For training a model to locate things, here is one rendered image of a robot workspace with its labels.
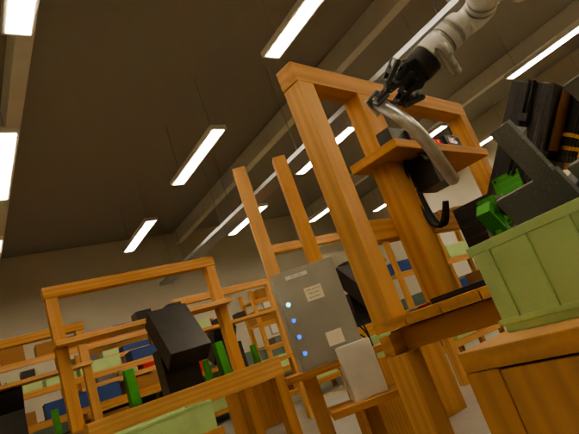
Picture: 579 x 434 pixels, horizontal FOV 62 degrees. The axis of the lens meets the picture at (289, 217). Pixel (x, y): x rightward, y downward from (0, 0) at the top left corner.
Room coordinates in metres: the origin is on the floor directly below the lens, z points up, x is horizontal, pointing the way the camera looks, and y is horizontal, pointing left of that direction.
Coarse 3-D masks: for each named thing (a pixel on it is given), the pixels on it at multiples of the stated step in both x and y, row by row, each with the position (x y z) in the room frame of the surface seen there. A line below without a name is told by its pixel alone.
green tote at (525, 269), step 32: (544, 224) 0.80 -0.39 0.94; (576, 224) 0.76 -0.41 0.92; (480, 256) 0.94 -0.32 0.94; (512, 256) 0.88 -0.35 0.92; (544, 256) 0.83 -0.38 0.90; (576, 256) 0.78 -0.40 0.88; (512, 288) 0.91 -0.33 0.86; (544, 288) 0.85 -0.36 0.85; (576, 288) 0.81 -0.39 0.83; (512, 320) 0.93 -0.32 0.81; (544, 320) 0.88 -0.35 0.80
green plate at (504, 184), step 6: (516, 168) 1.94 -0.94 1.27; (504, 174) 1.97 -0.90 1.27; (510, 174) 1.95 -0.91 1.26; (516, 174) 1.94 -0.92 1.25; (492, 180) 2.01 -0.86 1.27; (498, 180) 1.99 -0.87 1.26; (504, 180) 1.97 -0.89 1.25; (510, 180) 1.95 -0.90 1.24; (516, 180) 1.94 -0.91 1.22; (498, 186) 1.99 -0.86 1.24; (504, 186) 1.97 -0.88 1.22; (510, 186) 1.96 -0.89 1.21; (516, 186) 1.94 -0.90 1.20; (498, 192) 1.99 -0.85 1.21; (504, 192) 1.97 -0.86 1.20; (504, 216) 1.98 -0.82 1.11; (510, 222) 1.96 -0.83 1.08
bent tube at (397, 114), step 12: (372, 96) 1.03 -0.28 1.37; (372, 108) 1.05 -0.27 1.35; (384, 108) 1.01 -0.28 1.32; (396, 108) 0.99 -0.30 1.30; (396, 120) 0.99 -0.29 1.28; (408, 120) 0.98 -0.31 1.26; (408, 132) 1.00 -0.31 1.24; (420, 132) 0.99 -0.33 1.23; (420, 144) 1.01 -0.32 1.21; (432, 144) 1.01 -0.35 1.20; (432, 156) 1.04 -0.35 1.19; (444, 156) 1.06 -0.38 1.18; (444, 168) 1.08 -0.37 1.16; (456, 180) 1.13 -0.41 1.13
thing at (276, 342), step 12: (264, 288) 9.32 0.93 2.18; (240, 300) 9.38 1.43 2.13; (252, 300) 9.04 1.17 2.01; (264, 300) 9.14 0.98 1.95; (252, 312) 9.16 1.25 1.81; (252, 324) 9.25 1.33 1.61; (264, 324) 9.04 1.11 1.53; (252, 336) 9.39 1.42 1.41; (264, 336) 9.04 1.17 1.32; (276, 336) 9.25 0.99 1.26; (264, 348) 9.13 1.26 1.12; (276, 348) 9.09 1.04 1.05; (264, 360) 9.00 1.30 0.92; (288, 360) 9.28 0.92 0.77; (336, 372) 9.83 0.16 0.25; (336, 384) 10.29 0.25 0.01
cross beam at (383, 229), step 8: (440, 216) 2.36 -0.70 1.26; (376, 224) 1.96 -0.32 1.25; (384, 224) 2.00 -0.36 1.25; (392, 224) 2.04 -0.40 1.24; (448, 224) 2.39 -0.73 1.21; (456, 224) 2.45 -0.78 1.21; (376, 232) 1.94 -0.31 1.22; (384, 232) 1.98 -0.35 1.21; (392, 232) 2.02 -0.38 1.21; (440, 232) 2.40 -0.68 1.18; (384, 240) 2.01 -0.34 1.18; (392, 240) 2.08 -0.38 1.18
